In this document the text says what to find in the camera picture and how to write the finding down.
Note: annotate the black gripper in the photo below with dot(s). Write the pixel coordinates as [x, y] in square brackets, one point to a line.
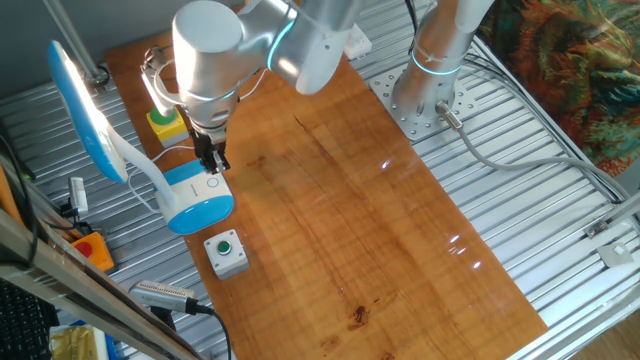
[209, 139]

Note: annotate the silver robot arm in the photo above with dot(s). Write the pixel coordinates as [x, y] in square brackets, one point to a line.
[215, 45]

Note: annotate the blue and white desk lamp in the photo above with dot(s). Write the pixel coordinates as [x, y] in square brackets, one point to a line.
[195, 200]

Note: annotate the yellow box green mushroom button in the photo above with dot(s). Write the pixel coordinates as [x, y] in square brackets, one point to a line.
[167, 127]

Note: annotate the grey box green push button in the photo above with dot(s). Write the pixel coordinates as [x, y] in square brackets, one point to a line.
[226, 255]

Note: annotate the orange box red button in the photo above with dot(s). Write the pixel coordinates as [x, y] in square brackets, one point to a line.
[97, 255]

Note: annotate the wooden board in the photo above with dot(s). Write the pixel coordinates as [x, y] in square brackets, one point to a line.
[350, 225]

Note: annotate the grey metal pole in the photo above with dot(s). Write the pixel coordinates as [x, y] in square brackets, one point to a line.
[70, 35]

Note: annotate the yellow package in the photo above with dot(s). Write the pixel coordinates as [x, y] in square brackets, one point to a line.
[75, 345]

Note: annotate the black keyboard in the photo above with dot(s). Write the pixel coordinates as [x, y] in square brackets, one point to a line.
[25, 325]

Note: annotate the colourful patterned cloth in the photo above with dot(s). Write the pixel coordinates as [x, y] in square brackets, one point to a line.
[575, 60]

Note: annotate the grey plate white square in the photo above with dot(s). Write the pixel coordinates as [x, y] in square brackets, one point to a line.
[616, 254]

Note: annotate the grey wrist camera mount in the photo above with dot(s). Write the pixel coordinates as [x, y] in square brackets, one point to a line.
[157, 97]

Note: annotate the small silver camera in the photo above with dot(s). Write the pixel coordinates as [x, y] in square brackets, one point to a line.
[77, 195]

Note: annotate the grey depth camera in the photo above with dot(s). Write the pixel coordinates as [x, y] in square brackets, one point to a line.
[160, 295]

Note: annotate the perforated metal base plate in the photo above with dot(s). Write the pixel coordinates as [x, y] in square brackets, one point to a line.
[400, 125]

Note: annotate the aluminium frame bar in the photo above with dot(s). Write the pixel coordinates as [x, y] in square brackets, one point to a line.
[75, 300]

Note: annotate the metal corner bracket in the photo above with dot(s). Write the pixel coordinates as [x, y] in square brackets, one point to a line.
[595, 229]

